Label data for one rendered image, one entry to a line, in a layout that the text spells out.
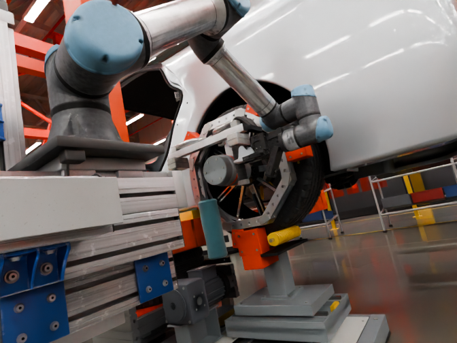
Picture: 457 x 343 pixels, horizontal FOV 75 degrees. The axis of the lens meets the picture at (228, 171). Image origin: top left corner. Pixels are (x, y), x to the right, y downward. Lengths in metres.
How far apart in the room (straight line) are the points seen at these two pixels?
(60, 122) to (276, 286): 1.21
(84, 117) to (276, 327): 1.15
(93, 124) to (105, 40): 0.16
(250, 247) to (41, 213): 1.07
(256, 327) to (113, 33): 1.29
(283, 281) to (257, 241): 0.27
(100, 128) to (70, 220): 0.26
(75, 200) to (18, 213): 0.07
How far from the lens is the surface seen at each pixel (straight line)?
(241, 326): 1.57
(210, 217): 1.34
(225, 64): 1.00
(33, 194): 0.42
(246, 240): 1.38
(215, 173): 1.28
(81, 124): 0.64
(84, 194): 0.45
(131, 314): 1.59
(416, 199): 4.85
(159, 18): 0.70
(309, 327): 1.40
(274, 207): 1.30
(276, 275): 1.53
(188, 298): 1.40
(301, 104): 1.01
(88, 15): 0.59
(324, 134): 0.98
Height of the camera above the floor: 0.63
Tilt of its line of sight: 9 degrees up
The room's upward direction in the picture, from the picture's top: 12 degrees counter-clockwise
